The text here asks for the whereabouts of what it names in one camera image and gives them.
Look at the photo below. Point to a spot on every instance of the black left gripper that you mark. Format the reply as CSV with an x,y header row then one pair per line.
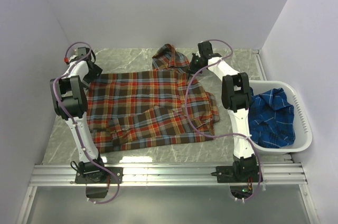
x,y
96,71

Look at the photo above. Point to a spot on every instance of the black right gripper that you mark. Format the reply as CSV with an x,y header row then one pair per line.
x,y
191,68

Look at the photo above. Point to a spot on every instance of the red plaid long sleeve shirt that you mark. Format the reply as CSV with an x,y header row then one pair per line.
x,y
129,111

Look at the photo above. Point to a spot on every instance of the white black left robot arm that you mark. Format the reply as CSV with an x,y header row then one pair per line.
x,y
70,103

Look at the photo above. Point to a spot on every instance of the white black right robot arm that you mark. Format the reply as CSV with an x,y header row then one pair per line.
x,y
236,99

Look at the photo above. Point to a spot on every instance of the blue plaid shirt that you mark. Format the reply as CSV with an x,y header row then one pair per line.
x,y
271,119

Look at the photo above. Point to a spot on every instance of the white plastic laundry basket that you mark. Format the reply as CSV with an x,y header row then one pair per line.
x,y
302,130

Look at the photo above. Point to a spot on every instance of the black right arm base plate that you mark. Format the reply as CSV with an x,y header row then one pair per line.
x,y
228,174

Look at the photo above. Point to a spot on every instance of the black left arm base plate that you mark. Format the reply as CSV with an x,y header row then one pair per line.
x,y
101,177

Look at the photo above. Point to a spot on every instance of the aluminium mounting rail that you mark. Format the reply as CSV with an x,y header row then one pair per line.
x,y
179,174

